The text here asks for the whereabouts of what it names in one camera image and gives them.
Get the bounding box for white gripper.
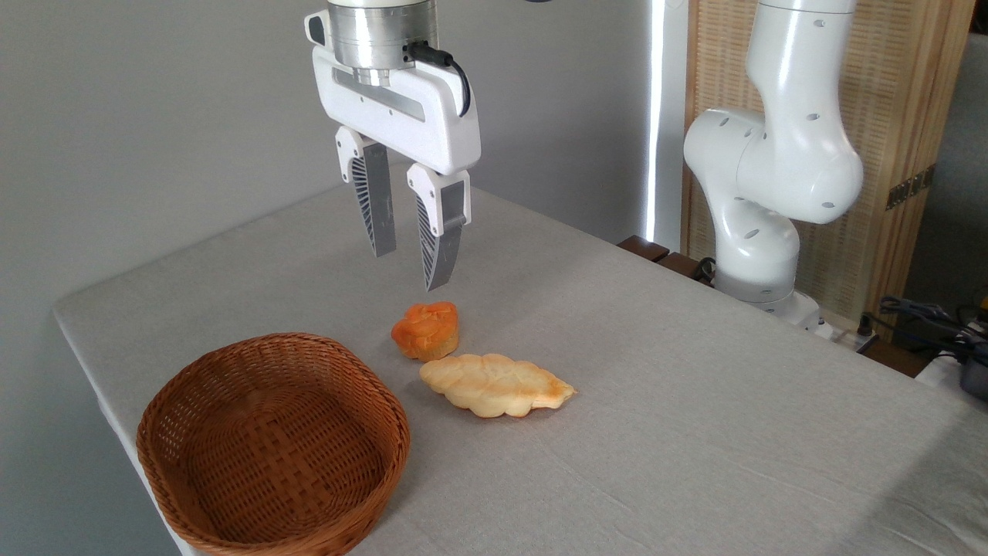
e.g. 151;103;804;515
312;45;482;293

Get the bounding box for orange muffin bread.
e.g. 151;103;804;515
391;301;461;363

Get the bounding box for pale braided bread loaf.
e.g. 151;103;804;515
419;353;578;419

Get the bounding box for brown wicker basket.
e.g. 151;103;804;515
136;332;411;556

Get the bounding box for dark brown wooden block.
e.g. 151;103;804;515
617;236;671;263
656;252;716;288

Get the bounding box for grey tablecloth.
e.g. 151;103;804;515
52;166;988;556

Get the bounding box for white power strip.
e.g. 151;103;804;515
817;315;881;353

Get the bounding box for brass screen hinge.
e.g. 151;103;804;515
886;164;937;211

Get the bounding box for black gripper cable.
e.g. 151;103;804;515
404;40;472;118

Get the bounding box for black cable bundle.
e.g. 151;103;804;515
858;296;988;364

